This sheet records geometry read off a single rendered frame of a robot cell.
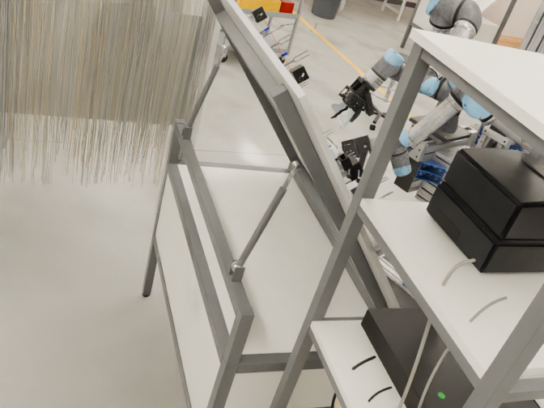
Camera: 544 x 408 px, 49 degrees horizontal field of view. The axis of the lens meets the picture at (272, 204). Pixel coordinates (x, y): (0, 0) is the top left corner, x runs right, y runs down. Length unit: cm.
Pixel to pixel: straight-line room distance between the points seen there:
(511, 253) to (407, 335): 43
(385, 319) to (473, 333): 51
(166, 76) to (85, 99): 39
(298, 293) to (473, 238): 94
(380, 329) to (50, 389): 155
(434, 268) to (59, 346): 196
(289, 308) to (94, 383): 104
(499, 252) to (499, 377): 32
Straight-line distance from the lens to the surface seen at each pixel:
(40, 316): 298
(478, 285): 128
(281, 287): 211
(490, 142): 296
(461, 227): 134
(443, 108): 257
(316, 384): 200
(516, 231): 128
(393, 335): 159
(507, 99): 104
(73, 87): 287
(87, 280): 318
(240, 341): 172
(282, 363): 185
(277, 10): 657
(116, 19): 274
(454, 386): 155
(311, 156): 156
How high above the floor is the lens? 210
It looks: 31 degrees down
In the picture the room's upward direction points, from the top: 17 degrees clockwise
